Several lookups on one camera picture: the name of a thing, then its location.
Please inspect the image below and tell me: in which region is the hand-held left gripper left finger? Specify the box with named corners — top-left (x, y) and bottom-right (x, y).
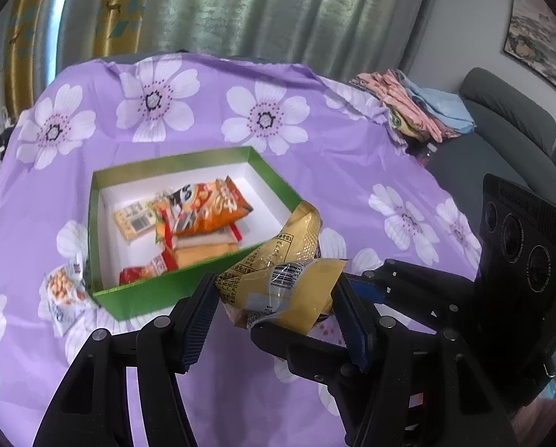
top-left (32, 271), bottom-right (221, 447)

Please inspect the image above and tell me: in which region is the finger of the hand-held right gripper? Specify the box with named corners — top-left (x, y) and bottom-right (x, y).
top-left (249, 319), bottom-right (360, 385)
top-left (345, 258), bottom-right (481, 331)

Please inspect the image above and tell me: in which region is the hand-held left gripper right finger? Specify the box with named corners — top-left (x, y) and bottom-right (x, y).
top-left (331, 279), bottom-right (525, 447)

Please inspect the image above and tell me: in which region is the green cardboard box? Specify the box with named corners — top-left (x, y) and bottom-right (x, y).
top-left (88, 146), bottom-right (303, 321)

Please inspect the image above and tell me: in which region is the gold snack bag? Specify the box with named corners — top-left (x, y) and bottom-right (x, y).
top-left (214, 200), bottom-right (348, 336)

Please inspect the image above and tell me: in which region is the cream red-edged packet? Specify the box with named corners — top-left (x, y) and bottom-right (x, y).
top-left (159, 223), bottom-right (244, 271)

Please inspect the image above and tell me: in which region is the red snack packet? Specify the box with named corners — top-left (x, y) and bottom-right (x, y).
top-left (119, 256), bottom-right (169, 286)

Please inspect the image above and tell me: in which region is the small yellow orange packet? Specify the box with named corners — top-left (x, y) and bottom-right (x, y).
top-left (152, 219), bottom-right (174, 247)

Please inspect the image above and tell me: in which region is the orange chip bag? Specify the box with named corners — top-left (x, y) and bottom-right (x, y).
top-left (153, 176), bottom-right (253, 238)

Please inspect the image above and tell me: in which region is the grey sofa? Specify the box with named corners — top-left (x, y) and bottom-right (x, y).
top-left (427, 67), bottom-right (556, 224)

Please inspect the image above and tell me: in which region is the white bean snack packet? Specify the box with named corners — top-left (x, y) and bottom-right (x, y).
top-left (42, 261), bottom-right (91, 338)

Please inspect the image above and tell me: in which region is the purple floral tablecloth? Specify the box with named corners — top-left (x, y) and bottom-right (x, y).
top-left (0, 53), bottom-right (488, 447)

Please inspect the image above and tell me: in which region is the pile of folded clothes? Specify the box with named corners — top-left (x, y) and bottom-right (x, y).
top-left (350, 69), bottom-right (475, 144)

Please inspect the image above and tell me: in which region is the grey curtain yellow stripe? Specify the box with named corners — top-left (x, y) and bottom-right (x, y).
top-left (0, 0), bottom-right (69, 117)
top-left (66, 0), bottom-right (442, 80)

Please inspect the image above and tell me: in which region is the framed wall picture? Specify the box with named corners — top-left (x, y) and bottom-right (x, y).
top-left (502, 0), bottom-right (556, 103)

